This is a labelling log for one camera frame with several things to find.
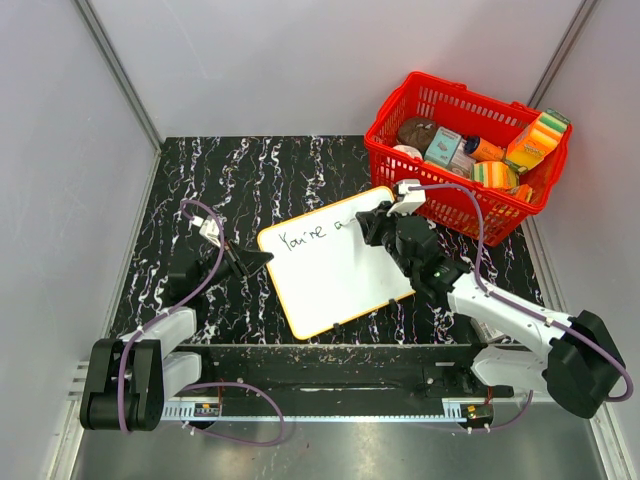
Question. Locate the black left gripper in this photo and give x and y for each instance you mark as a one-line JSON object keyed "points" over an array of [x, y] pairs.
{"points": [[253, 260]]}

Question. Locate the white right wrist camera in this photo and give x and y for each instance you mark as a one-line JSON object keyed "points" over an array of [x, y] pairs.
{"points": [[410, 196]]}

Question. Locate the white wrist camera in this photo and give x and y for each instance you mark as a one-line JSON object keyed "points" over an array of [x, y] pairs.
{"points": [[410, 196], [207, 229]]}

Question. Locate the white marker black cap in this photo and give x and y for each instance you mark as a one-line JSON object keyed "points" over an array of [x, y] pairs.
{"points": [[347, 222]]}

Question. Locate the white board yellow frame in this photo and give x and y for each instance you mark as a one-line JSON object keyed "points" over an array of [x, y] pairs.
{"points": [[325, 275]]}

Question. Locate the pink white packet in basket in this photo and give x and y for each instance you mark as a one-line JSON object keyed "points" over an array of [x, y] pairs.
{"points": [[462, 165]]}

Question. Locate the red plastic shopping basket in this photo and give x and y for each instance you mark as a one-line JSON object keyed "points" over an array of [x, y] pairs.
{"points": [[464, 206]]}

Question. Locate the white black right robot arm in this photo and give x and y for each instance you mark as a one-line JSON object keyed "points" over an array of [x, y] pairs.
{"points": [[573, 359]]}

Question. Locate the orange bottle blue cap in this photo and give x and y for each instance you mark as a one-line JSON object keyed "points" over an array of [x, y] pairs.
{"points": [[481, 150]]}

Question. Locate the small pink white box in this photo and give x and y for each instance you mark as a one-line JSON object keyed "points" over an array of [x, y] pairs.
{"points": [[489, 335]]}

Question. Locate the brown round bread pack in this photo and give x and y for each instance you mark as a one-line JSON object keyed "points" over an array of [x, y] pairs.
{"points": [[417, 132]]}

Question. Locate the orange packet in basket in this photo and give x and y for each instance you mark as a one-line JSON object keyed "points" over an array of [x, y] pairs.
{"points": [[522, 193]]}

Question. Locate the yellow green sponge pack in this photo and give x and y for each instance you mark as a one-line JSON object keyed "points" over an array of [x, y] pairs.
{"points": [[536, 141]]}

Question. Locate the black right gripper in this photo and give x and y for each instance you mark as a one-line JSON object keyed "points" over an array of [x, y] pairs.
{"points": [[372, 223]]}

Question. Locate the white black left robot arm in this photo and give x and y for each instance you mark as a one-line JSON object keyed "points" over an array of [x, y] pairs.
{"points": [[129, 379]]}

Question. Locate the striped orange sponge pack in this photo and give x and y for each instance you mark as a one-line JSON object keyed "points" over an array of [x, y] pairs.
{"points": [[496, 175]]}

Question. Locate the teal small carton box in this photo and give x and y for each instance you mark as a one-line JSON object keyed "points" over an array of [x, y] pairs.
{"points": [[443, 147]]}

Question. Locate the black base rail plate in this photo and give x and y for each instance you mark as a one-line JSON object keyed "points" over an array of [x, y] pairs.
{"points": [[436, 371]]}

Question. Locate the white round lid container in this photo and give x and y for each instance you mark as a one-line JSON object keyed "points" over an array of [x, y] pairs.
{"points": [[412, 152]]}

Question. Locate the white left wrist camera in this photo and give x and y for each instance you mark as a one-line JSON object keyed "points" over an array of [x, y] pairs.
{"points": [[207, 229]]}

